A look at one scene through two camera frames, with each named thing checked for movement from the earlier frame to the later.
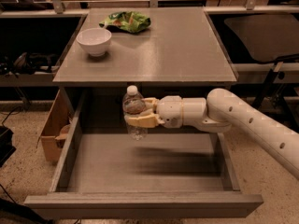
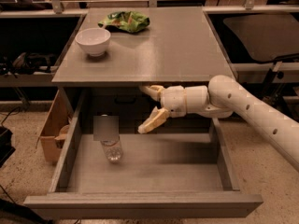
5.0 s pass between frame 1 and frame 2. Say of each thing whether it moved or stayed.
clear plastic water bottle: moved
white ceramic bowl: stayed
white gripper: moved
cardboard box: stayed
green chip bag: stayed
